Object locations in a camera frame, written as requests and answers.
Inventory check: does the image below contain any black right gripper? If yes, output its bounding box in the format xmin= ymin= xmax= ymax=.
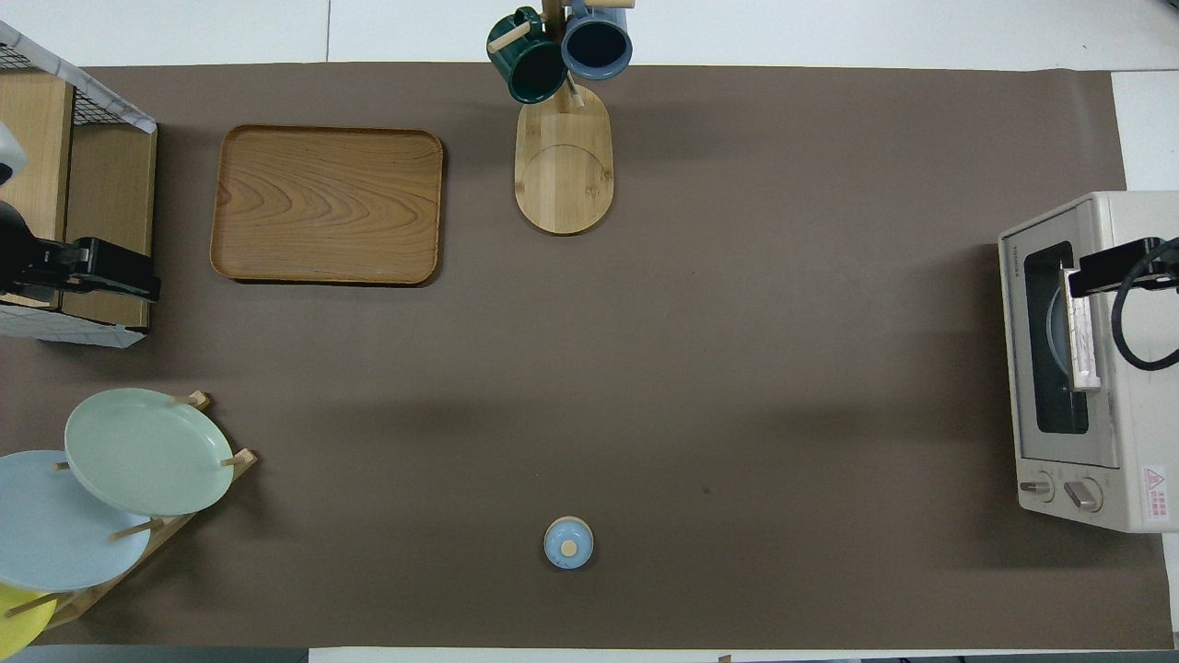
xmin=1068 ymin=236 xmax=1179 ymax=298

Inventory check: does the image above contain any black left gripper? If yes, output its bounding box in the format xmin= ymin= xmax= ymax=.
xmin=0 ymin=201 xmax=163 ymax=304

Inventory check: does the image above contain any light blue plate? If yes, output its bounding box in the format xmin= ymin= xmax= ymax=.
xmin=1047 ymin=293 xmax=1074 ymax=374
xmin=0 ymin=450 xmax=153 ymax=592

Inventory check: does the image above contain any toaster oven glass door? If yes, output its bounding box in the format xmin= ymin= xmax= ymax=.
xmin=1000 ymin=204 xmax=1120 ymax=469

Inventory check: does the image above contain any beige toaster oven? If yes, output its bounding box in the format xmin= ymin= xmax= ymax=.
xmin=998 ymin=191 xmax=1179 ymax=533

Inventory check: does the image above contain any wooden two-step shelf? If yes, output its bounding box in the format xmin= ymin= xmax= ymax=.
xmin=0 ymin=69 xmax=158 ymax=332

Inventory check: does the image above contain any mint green plate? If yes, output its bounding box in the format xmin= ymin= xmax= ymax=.
xmin=64 ymin=388 xmax=235 ymax=517

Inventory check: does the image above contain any wooden serving tray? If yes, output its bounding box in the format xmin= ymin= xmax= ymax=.
xmin=210 ymin=125 xmax=445 ymax=286

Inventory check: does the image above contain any wooden plate rack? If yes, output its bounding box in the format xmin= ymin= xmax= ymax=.
xmin=41 ymin=391 xmax=259 ymax=629

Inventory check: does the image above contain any yellow plate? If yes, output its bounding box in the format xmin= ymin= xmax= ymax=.
xmin=0 ymin=582 xmax=54 ymax=659

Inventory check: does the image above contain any wooden mug tree stand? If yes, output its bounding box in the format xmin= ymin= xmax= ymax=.
xmin=488 ymin=0 xmax=636 ymax=236

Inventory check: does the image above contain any dark green mug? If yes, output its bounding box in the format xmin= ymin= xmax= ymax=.
xmin=486 ymin=7 xmax=569 ymax=105

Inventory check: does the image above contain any brown paper table mat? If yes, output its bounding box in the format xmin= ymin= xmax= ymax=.
xmin=0 ymin=63 xmax=1175 ymax=650

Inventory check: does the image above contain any small blue lidded bowl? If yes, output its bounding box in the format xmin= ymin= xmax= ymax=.
xmin=543 ymin=516 xmax=595 ymax=570

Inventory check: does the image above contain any blue mug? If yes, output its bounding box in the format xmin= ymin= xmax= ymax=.
xmin=560 ymin=0 xmax=635 ymax=81

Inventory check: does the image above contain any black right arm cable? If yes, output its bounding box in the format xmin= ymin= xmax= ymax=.
xmin=1110 ymin=238 xmax=1179 ymax=372

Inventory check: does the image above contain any black wire basket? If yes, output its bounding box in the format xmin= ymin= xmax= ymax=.
xmin=0 ymin=41 xmax=153 ymax=130

